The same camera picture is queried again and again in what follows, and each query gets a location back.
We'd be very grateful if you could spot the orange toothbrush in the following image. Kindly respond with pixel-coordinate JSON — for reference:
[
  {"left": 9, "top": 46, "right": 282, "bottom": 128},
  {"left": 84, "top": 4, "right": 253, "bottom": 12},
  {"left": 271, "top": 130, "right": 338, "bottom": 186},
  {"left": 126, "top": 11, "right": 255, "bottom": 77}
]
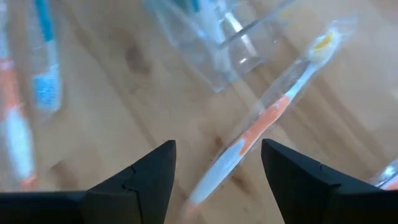
[
  {"left": 0, "top": 0, "right": 38, "bottom": 192},
  {"left": 180, "top": 17, "right": 358, "bottom": 224}
]

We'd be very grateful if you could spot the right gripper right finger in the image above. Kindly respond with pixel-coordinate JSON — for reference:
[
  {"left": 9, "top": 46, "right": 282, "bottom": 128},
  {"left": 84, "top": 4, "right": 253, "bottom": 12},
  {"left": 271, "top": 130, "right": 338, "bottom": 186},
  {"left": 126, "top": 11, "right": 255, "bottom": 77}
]
[{"left": 260, "top": 138, "right": 398, "bottom": 224}]

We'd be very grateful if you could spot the clear acrylic organizer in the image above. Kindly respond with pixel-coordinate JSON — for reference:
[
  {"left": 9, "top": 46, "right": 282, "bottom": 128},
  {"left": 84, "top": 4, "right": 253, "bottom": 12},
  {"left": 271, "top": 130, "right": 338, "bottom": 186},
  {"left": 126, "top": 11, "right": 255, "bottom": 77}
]
[{"left": 142, "top": 0, "right": 299, "bottom": 94}]

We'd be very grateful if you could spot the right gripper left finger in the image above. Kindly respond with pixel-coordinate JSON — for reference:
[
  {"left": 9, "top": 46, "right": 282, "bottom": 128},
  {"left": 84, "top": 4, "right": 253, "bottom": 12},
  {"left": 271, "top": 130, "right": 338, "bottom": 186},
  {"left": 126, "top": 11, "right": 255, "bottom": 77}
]
[{"left": 0, "top": 139, "right": 177, "bottom": 224}]

